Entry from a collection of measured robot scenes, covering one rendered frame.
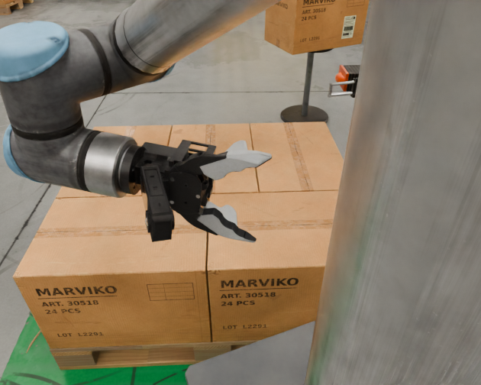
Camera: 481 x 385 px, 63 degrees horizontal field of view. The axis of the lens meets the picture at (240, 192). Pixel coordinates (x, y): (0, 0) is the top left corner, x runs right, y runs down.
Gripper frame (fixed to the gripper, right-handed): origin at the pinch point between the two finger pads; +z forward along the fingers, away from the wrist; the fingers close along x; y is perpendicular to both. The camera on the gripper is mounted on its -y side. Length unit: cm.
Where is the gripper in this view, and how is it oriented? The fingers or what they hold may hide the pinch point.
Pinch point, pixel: (263, 205)
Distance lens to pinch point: 53.1
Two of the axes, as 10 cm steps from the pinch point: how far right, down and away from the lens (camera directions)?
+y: 1.9, -5.9, 7.8
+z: 9.8, 2.0, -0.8
